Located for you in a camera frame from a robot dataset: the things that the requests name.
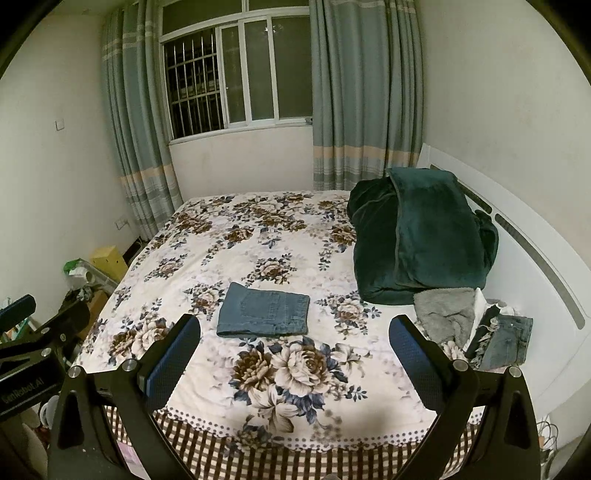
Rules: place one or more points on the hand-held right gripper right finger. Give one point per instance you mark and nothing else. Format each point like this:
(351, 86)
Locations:
(418, 364)

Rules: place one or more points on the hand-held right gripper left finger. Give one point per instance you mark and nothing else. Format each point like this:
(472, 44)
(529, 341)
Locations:
(171, 364)

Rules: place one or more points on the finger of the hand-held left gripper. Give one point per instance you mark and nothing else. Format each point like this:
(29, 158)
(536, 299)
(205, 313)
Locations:
(18, 311)
(64, 325)

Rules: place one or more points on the blue jeans pants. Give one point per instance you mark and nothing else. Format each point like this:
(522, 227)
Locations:
(263, 311)

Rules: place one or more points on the white bucket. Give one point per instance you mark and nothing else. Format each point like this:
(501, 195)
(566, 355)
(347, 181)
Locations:
(48, 410)

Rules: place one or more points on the cardboard box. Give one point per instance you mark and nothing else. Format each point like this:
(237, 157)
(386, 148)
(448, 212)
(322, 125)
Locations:
(98, 304)

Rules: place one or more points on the grey fleece cloth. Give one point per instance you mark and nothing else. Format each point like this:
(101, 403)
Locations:
(438, 314)

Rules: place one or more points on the dark patterned cloth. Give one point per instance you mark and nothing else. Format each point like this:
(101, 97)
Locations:
(485, 338)

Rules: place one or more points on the yellow box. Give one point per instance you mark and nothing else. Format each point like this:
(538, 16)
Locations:
(108, 263)

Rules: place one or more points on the white cloth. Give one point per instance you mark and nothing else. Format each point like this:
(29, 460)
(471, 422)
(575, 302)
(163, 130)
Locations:
(478, 308)

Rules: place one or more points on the folded grey jeans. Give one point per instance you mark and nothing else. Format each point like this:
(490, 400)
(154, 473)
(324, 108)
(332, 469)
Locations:
(510, 341)

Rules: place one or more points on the white headboard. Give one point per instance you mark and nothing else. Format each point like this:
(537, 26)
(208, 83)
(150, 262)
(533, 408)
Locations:
(521, 286)

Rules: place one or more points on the dark green blanket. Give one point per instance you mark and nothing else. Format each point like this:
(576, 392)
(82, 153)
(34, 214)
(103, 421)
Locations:
(425, 230)

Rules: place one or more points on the bed with floral sheet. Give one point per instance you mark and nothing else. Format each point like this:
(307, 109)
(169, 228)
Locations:
(277, 240)

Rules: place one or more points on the grey-blue curtain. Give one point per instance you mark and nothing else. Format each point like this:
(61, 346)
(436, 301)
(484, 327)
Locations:
(364, 92)
(138, 138)

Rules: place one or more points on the window with metal bars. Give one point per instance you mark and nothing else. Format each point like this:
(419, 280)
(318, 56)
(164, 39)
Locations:
(258, 69)

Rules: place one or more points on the white wall socket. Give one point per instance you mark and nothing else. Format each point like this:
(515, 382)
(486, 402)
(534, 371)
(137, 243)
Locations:
(122, 223)

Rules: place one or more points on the white wall switch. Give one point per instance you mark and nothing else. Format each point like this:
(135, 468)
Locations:
(59, 124)

